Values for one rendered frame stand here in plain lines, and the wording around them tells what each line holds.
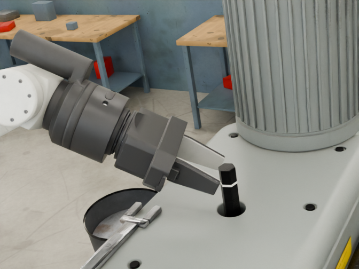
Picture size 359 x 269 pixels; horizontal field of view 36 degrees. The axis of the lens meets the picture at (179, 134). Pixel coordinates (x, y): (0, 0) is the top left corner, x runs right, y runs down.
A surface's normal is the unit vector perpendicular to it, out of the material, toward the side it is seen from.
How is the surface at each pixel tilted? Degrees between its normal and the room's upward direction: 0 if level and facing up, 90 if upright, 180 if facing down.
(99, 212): 86
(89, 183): 0
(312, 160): 0
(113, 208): 87
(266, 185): 0
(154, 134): 31
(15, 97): 74
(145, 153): 90
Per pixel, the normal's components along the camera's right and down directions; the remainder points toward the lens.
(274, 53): -0.46, 0.47
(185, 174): -0.16, 0.47
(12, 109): -0.04, 0.19
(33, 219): -0.15, -0.88
